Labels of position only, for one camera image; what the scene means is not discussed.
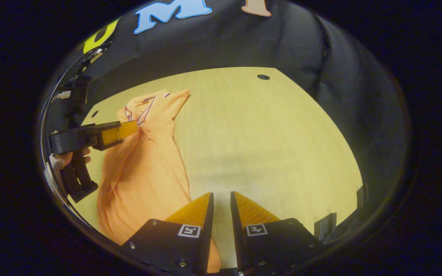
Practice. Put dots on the orange T-shirt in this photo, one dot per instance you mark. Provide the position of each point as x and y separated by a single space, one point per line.
144 172

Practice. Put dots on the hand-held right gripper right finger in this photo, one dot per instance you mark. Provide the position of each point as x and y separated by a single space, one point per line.
238 234

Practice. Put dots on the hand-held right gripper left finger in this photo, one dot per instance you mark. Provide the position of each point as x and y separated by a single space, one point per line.
205 230

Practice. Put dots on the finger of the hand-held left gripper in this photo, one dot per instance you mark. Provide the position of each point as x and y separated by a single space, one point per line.
119 131

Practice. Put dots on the black backdrop cloth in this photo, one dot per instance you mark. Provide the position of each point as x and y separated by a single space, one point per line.
244 42

